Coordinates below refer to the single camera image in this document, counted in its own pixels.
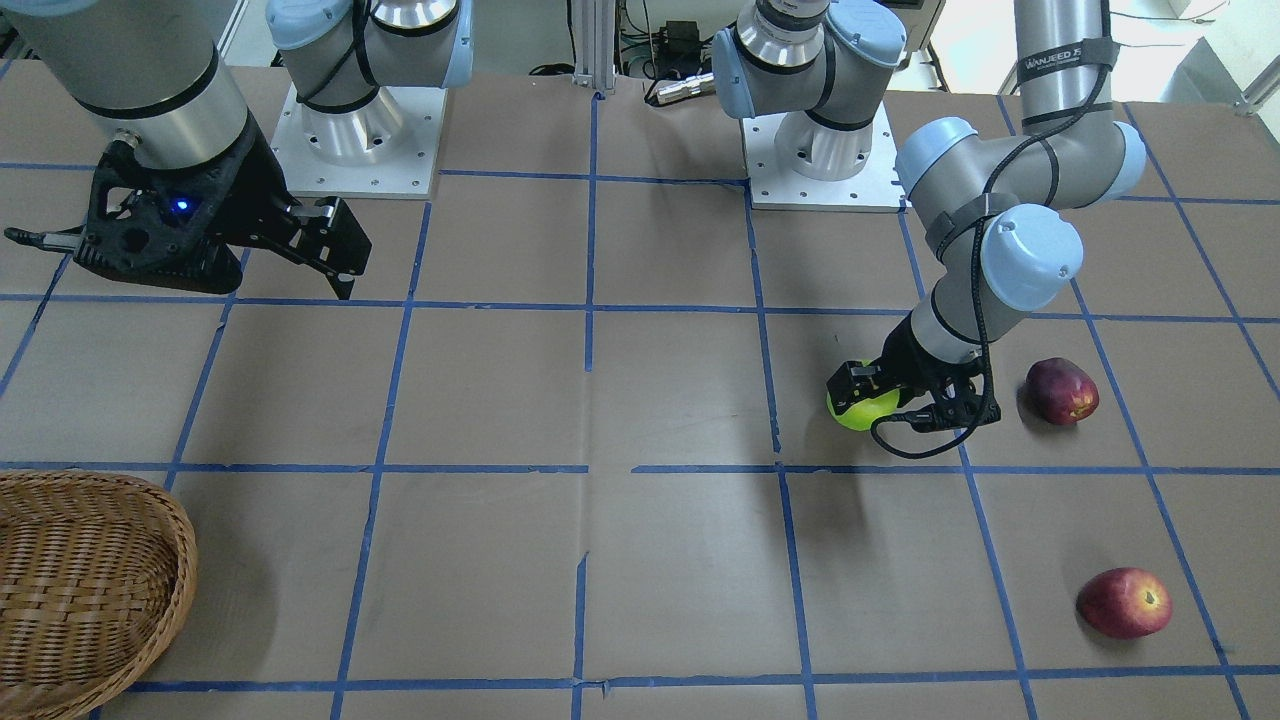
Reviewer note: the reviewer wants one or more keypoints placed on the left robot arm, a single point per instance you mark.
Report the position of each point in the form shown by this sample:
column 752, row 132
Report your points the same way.
column 991, row 209

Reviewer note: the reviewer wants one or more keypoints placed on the green apple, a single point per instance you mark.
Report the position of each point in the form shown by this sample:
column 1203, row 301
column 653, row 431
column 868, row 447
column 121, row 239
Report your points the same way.
column 863, row 415

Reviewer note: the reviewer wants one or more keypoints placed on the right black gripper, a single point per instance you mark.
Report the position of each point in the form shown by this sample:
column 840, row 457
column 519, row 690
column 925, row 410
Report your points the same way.
column 252, row 195

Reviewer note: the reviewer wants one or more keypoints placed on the wicker basket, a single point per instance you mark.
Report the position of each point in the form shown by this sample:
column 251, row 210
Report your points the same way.
column 98, row 575

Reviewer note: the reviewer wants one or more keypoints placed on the aluminium frame post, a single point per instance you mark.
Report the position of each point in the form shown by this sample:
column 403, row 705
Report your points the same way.
column 593, row 28

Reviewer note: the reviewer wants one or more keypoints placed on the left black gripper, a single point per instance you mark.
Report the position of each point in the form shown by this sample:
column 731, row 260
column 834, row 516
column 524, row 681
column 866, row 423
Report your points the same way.
column 908, row 362

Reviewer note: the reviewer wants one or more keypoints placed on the dark red apple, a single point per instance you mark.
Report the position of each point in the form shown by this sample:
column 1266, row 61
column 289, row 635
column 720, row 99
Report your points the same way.
column 1060, row 392

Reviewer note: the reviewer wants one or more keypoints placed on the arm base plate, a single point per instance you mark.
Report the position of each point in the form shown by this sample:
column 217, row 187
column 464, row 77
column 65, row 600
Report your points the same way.
column 386, row 150
column 796, row 165

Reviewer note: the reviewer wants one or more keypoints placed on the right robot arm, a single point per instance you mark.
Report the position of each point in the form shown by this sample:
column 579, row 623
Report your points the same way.
column 237, row 125

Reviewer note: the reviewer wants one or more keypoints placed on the red yellow apple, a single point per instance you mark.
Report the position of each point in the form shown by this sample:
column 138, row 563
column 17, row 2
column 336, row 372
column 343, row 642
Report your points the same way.
column 1125, row 603

